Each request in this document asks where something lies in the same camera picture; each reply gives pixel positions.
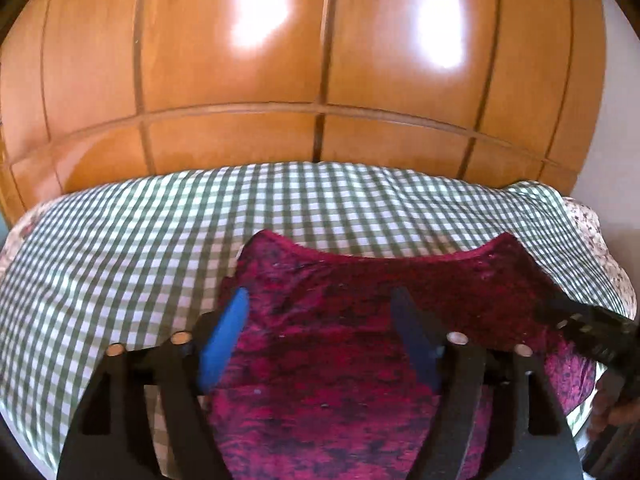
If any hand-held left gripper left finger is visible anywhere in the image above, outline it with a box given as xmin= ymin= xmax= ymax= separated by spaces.
xmin=56 ymin=286 xmax=251 ymax=480

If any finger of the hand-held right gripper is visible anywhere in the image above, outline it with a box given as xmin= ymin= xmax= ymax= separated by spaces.
xmin=542 ymin=287 xmax=640 ymax=362

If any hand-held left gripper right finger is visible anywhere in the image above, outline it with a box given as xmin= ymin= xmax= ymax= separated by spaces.
xmin=390 ymin=286 xmax=584 ymax=480

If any red floral shirt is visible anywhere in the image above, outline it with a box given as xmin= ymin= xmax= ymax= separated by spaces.
xmin=200 ymin=230 xmax=598 ymax=480

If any person's right hand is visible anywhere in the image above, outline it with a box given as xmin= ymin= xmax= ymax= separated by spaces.
xmin=586 ymin=379 xmax=640 ymax=440

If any green checked bed sheet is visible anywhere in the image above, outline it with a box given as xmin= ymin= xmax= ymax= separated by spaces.
xmin=0 ymin=160 xmax=626 ymax=471

